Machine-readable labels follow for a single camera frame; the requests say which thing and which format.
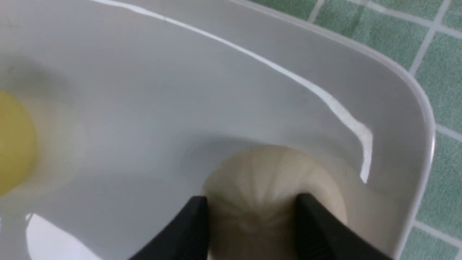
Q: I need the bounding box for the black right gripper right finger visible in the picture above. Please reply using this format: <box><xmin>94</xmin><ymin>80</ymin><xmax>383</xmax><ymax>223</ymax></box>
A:
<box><xmin>295</xmin><ymin>194</ymin><xmax>390</xmax><ymax>260</ymax></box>

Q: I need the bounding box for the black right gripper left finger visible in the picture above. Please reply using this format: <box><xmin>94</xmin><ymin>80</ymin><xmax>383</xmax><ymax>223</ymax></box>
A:
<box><xmin>131</xmin><ymin>196</ymin><xmax>210</xmax><ymax>260</ymax></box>

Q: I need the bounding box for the beige steamed bun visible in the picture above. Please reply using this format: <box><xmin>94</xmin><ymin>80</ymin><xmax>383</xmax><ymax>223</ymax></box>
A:
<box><xmin>202</xmin><ymin>145</ymin><xmax>348</xmax><ymax>260</ymax></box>

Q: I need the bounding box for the white square plate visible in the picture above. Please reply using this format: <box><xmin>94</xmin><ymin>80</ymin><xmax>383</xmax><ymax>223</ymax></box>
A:
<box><xmin>1</xmin><ymin>0</ymin><xmax>435</xmax><ymax>260</ymax></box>

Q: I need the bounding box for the yellow steamed bun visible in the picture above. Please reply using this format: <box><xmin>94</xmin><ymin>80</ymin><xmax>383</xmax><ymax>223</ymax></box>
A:
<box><xmin>0</xmin><ymin>91</ymin><xmax>37</xmax><ymax>196</ymax></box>

